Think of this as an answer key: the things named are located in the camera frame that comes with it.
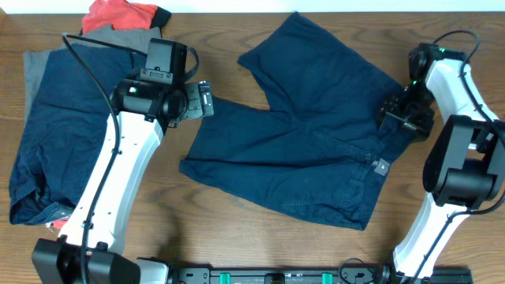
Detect navy shorts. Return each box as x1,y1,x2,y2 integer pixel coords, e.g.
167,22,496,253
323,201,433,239
179,13,413,230
9,44,146,225

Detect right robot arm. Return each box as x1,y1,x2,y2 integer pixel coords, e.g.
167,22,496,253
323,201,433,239
375,43,504,283

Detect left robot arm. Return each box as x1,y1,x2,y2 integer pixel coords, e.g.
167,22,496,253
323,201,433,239
32,38,214,284

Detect grey shorts in pile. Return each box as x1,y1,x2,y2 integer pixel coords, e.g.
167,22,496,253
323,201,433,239
23,24,162,123

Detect red garment with black trim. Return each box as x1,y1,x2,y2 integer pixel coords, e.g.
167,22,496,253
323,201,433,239
47,1,170,207

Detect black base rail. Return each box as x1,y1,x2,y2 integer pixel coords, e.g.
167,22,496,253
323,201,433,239
133,256,473,284

